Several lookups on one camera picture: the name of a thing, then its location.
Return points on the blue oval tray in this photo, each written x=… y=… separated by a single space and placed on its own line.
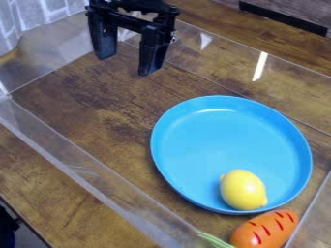
x=214 y=134

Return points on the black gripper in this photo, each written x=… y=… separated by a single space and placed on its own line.
x=158 y=32

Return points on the yellow toy lemon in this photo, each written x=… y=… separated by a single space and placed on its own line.
x=244 y=190

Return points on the orange toy carrot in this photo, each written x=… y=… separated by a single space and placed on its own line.
x=266 y=231

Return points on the white patterned curtain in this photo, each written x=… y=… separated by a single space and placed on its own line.
x=22 y=15

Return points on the dark object at lower left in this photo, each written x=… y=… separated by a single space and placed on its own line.
x=9 y=226

